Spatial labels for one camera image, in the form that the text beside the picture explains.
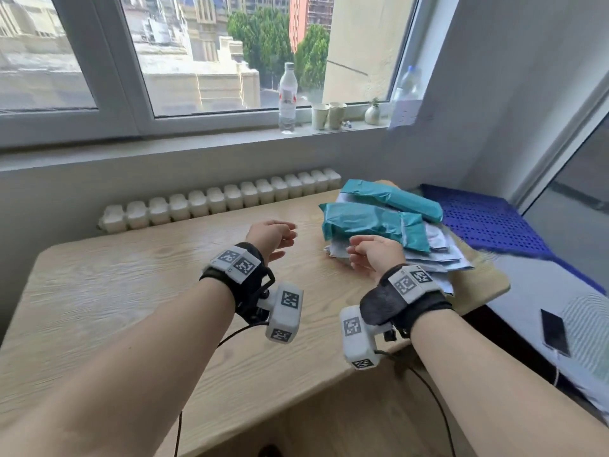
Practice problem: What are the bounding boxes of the person's left hand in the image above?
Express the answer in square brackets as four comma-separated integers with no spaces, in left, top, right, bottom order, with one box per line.
[245,219,298,267]

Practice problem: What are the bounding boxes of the thin black camera cable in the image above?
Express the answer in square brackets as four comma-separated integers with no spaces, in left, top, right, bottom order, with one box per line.
[173,321,270,457]
[376,349,457,457]

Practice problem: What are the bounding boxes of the person's right forearm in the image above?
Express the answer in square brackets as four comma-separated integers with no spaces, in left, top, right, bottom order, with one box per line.
[410,308,609,457]

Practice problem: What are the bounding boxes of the person's right hand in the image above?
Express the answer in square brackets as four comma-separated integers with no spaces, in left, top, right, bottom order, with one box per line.
[346,234,408,274]

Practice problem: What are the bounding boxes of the teal mailer parcel front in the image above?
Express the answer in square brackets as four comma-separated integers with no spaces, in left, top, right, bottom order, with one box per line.
[319,202,431,254]

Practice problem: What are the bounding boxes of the black wrist strap white markers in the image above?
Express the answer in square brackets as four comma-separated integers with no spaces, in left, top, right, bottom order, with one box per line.
[199,241,277,327]
[359,263,454,338]

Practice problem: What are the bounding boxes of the clear plastic bottle red label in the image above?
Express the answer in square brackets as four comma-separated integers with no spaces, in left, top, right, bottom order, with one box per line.
[278,62,298,135]

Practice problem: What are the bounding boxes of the beige window cover sheet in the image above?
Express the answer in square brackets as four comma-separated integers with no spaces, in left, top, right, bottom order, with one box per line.
[322,0,417,104]

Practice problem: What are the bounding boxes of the person's left forearm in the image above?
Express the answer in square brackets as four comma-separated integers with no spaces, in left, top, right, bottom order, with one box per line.
[0,278,237,457]

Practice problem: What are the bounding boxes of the white radiator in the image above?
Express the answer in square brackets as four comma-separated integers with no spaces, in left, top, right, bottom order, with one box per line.
[98,168,343,234]

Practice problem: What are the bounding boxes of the white wrist camera with markers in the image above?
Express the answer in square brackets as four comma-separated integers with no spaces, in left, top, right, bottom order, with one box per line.
[339,305,398,371]
[256,282,305,345]

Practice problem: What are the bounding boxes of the blue perforated plastic panel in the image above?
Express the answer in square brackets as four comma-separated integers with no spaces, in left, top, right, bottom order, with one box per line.
[421,183,608,296]

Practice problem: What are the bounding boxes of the teal mailer parcel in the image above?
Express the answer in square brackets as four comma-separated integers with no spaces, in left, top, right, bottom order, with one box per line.
[340,179,444,223]
[319,202,431,254]

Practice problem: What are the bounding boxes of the large clear plastic bottle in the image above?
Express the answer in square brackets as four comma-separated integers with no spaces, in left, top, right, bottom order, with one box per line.
[391,65,423,102]

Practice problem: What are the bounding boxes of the grey framed glass door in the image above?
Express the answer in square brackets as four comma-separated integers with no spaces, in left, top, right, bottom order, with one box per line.
[516,80,609,291]

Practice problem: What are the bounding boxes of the black smartphone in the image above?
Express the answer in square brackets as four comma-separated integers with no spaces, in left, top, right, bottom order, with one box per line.
[540,308,571,359]

